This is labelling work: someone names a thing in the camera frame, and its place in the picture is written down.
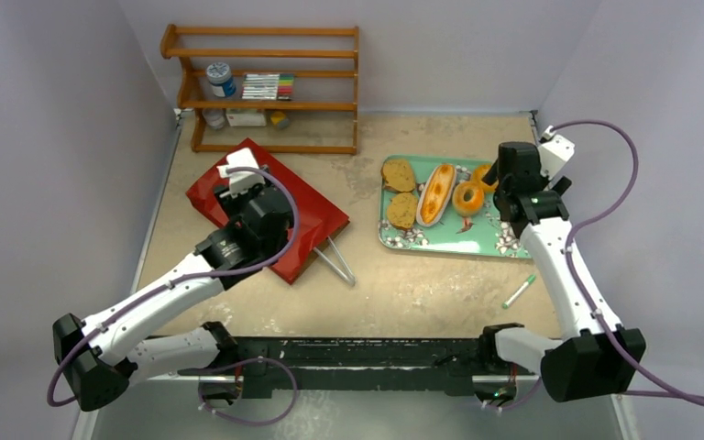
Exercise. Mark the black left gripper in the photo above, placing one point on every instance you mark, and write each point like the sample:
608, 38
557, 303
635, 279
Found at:
232, 204

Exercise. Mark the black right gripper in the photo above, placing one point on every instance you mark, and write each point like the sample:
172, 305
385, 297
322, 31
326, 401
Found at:
501, 203

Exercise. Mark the fake baguette bread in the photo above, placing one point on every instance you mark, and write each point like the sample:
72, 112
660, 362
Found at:
436, 194

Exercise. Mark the green floral tray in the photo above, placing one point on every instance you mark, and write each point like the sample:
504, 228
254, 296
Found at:
482, 235

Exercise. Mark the red paper bag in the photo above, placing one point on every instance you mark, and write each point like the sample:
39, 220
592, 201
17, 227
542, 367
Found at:
320, 219

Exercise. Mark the metal tongs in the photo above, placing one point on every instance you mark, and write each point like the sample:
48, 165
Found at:
333, 258

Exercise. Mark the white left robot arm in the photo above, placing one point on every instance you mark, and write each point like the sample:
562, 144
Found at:
100, 356

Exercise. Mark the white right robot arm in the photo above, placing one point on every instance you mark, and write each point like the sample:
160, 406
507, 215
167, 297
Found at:
595, 353

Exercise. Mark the yellow grey cube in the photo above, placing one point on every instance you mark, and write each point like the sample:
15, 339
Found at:
279, 119

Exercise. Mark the small white box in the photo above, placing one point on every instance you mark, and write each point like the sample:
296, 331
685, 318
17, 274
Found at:
242, 117

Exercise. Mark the white green tipped pen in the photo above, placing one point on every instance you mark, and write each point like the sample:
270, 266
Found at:
519, 291

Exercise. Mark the clear plastic bottle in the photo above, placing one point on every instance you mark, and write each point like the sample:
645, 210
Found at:
214, 118

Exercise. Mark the wooden shelf rack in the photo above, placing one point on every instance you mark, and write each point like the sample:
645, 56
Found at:
195, 92

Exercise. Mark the coloured marker set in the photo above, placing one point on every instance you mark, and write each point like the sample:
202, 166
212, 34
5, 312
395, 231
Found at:
268, 86

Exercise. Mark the blue lidded jar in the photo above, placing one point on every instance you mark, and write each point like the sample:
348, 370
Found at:
220, 77

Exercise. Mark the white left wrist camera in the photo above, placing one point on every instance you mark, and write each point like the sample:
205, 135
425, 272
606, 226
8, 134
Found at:
237, 169

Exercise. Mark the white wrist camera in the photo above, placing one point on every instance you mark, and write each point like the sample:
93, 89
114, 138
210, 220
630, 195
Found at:
555, 151
237, 169

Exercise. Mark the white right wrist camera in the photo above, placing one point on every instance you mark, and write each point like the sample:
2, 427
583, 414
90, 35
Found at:
555, 151

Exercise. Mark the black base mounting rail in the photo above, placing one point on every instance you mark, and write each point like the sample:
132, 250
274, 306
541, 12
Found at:
456, 367

